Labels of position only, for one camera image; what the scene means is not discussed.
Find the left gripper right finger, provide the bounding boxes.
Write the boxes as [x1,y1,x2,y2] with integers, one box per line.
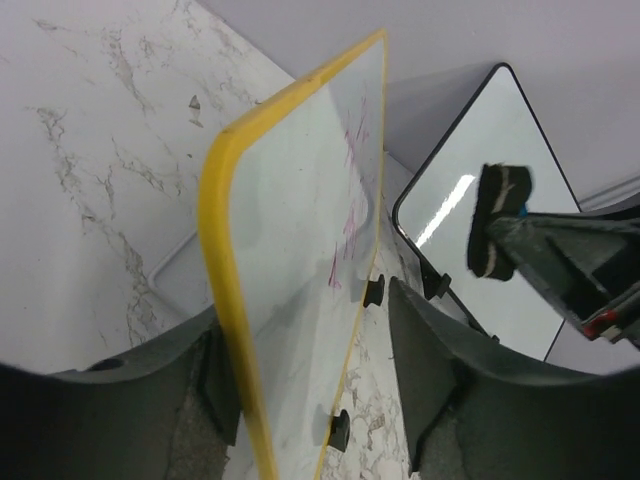
[388,278,639,479]

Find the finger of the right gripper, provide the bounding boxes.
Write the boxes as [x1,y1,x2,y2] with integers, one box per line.
[493,212,639,345]

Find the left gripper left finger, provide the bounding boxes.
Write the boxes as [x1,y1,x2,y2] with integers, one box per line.
[1,312,241,479]

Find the blue black whiteboard eraser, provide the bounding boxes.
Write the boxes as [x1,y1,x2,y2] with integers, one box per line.
[466,164,533,282]

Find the yellow framed small whiteboard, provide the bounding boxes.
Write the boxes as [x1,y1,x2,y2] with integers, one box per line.
[197,30,388,479]

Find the black framed large whiteboard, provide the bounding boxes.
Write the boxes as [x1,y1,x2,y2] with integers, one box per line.
[392,63,579,360]

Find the grey wire whiteboard stand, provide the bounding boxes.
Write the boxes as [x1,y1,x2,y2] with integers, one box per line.
[148,231,213,319]

